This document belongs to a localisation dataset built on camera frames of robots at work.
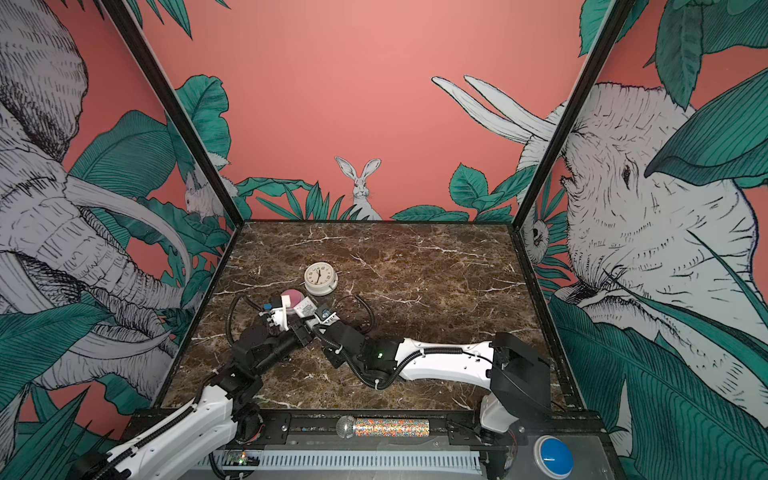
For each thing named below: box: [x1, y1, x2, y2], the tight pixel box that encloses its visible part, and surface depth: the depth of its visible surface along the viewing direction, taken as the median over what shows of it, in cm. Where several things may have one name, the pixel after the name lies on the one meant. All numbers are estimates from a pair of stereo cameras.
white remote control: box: [293, 296, 318, 318], surface depth 78 cm
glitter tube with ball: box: [336, 416, 431, 439], surface depth 73 cm
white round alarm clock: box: [304, 261, 339, 296], surface depth 100 cm
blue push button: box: [533, 434, 574, 479], surface depth 71 cm
